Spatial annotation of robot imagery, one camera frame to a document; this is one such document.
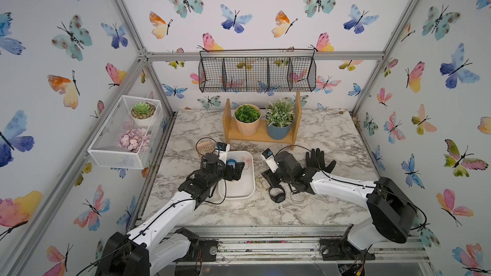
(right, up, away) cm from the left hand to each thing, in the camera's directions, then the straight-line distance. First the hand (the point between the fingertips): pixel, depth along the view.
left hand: (236, 159), depth 82 cm
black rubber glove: (+39, -4, +15) cm, 42 cm away
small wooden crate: (-19, +3, +22) cm, 30 cm away
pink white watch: (+4, -5, +15) cm, 17 cm away
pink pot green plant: (+4, +19, +11) cm, 22 cm away
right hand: (+14, -5, +3) cm, 15 cm away
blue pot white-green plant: (+19, +18, +6) cm, 27 cm away
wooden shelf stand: (-4, +10, +19) cm, 22 cm away
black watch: (+19, -17, +2) cm, 26 cm away
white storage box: (+3, -15, +9) cm, 17 cm away
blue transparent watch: (-4, -3, +15) cm, 16 cm away
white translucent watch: (+28, -18, +5) cm, 34 cm away
